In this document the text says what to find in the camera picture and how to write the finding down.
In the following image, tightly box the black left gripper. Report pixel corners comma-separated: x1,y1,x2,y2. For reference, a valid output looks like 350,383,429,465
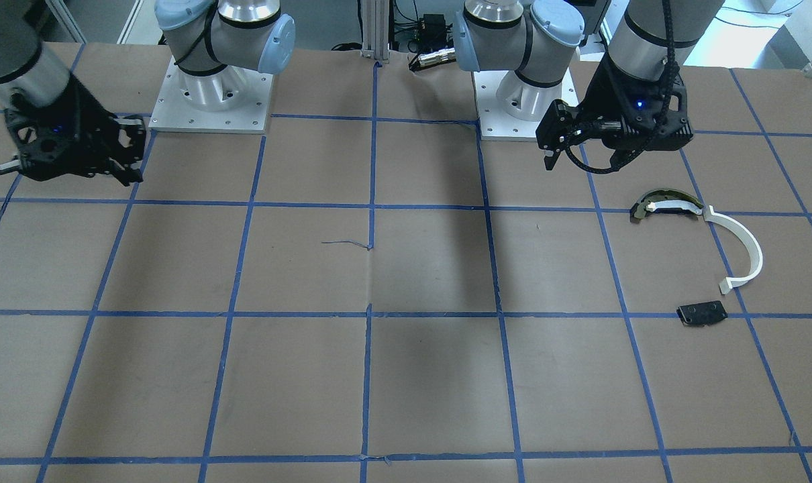
537,57,694,170

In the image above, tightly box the white curved plastic arc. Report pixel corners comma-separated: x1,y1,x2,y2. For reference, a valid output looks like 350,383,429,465
703,205,763,294

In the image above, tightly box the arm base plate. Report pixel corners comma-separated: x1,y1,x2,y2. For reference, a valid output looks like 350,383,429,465
472,70,578,142
150,60,275,135

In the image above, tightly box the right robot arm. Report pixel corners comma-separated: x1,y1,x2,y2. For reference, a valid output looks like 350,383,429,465
0,1,296,186

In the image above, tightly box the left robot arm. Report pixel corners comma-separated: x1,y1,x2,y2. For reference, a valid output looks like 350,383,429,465
451,1,723,174

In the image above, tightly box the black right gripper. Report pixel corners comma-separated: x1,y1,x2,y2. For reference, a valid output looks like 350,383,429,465
4,74,146,186

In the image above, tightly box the small black plastic plate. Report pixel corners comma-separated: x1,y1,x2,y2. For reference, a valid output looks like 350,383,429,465
676,301,728,327

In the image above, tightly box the dark green brake shoe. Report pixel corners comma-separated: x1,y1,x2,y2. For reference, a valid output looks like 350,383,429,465
629,189,704,223

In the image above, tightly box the aluminium frame post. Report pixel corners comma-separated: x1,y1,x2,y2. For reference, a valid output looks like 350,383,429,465
358,0,393,64

